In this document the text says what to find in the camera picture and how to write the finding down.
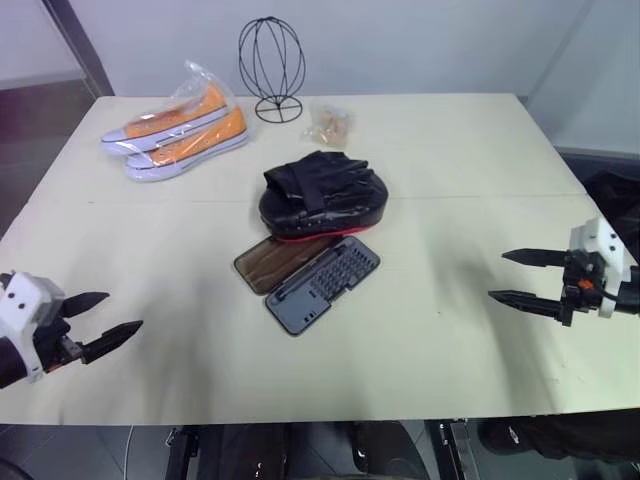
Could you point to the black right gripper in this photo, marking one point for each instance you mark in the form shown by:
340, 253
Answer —
580, 295

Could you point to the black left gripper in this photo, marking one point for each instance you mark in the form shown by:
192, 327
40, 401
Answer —
55, 345

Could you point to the screwdriver bit case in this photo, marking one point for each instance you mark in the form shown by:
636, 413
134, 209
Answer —
320, 295

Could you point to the dark rounded shape under table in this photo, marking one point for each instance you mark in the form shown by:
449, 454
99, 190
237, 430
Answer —
385, 450
560, 435

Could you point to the orange canvas sneaker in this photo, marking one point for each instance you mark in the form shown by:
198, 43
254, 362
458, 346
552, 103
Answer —
195, 147
170, 117

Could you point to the black boxing focus pad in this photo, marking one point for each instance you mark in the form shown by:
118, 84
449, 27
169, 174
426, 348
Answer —
330, 205

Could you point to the clear bag of wooden pieces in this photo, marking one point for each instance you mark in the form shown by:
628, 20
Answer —
330, 125

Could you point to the clear plastic shoe bag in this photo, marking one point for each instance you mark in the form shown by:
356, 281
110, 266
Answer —
202, 82

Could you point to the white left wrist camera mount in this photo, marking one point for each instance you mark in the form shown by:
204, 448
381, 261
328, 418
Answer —
27, 300

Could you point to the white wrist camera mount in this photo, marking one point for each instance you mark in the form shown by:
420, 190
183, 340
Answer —
597, 235
27, 300

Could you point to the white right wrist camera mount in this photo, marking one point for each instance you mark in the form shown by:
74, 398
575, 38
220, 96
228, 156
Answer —
597, 235

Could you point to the metal table bracket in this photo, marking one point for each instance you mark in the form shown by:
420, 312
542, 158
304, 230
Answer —
452, 447

